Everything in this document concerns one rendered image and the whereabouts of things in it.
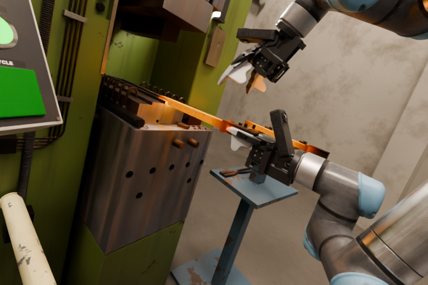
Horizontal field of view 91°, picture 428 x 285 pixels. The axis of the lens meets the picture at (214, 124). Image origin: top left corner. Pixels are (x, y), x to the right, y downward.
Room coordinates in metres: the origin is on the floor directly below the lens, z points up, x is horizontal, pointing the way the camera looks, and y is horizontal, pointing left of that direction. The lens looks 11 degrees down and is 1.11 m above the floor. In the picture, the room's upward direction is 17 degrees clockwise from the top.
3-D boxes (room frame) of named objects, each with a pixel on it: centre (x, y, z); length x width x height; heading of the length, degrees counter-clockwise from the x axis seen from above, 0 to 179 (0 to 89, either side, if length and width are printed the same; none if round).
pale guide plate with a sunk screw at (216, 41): (1.06, 0.11, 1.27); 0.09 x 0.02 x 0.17; 144
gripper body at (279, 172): (0.50, -0.17, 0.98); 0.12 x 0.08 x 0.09; 54
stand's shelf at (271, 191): (1.03, -0.30, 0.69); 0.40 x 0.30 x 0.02; 136
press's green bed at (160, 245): (0.90, 0.33, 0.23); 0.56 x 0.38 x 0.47; 54
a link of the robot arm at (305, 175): (0.46, -0.23, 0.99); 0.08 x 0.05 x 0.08; 144
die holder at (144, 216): (0.90, 0.33, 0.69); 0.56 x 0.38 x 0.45; 54
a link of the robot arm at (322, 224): (0.39, -0.29, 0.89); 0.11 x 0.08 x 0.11; 171
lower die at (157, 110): (0.85, 0.35, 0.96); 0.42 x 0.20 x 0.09; 54
